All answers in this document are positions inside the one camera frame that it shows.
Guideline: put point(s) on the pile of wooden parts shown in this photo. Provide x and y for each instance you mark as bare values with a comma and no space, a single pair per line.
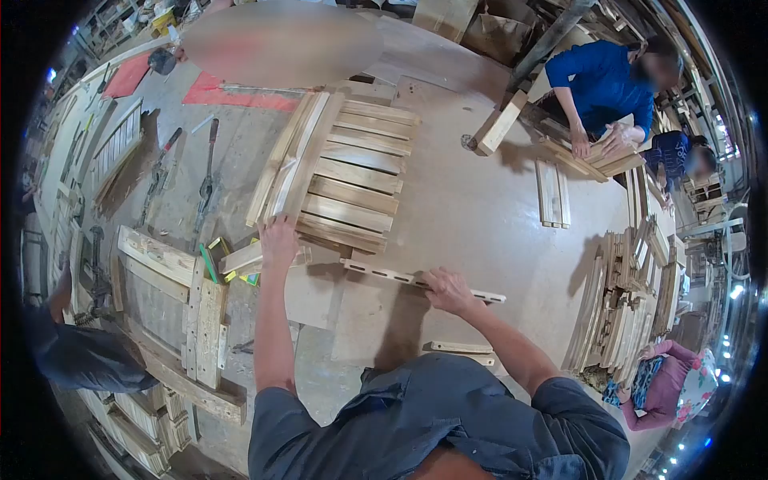
624,300

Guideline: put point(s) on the person's left hand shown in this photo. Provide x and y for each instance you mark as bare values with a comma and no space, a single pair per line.
279,240

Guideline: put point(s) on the slotted wooden strip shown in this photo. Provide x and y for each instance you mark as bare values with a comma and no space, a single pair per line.
384,273

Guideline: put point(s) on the stack of slatted wooden frames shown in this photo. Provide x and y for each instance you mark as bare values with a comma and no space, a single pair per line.
144,429

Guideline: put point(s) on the small wooden strip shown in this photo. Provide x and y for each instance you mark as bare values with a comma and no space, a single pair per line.
461,347

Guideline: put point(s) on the grey metal pole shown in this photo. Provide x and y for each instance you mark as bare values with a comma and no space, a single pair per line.
549,39

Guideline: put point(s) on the flowered pink cushion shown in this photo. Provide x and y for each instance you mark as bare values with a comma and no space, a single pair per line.
666,384

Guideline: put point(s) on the red cloth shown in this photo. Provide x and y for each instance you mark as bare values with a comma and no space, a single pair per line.
240,97
126,77

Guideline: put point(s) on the short wooden strips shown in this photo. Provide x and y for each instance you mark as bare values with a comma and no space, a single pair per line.
552,195

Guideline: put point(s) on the black round tool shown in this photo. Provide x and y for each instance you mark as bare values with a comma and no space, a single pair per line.
162,61

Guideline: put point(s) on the thick wooden block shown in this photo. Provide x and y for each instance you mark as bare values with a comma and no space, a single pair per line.
501,123

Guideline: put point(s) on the bundle of long wooden slats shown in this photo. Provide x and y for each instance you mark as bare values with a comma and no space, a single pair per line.
294,156

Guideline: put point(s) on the wooden pieces being assembled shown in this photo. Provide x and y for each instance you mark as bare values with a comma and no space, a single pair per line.
594,159

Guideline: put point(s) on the person's left fingers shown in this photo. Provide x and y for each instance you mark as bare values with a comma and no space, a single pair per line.
279,221

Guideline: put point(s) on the person's right fingers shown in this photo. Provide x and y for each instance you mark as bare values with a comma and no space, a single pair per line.
435,281

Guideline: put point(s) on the green yellow plastic tool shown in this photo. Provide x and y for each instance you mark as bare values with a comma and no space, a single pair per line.
210,264

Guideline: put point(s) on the wooden jig frame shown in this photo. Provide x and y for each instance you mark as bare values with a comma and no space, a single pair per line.
198,330

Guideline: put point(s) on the slatted wooden panel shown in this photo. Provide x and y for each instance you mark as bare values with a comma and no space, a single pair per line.
360,180

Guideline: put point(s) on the pale wooden block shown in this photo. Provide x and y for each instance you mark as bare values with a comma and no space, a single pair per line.
246,259

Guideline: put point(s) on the person's body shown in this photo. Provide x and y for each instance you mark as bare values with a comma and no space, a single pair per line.
432,420

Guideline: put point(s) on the person's right hand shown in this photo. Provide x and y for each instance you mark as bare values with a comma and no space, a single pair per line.
450,291

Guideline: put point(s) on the narrow slatted wooden frame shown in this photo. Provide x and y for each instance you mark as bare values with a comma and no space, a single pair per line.
117,150

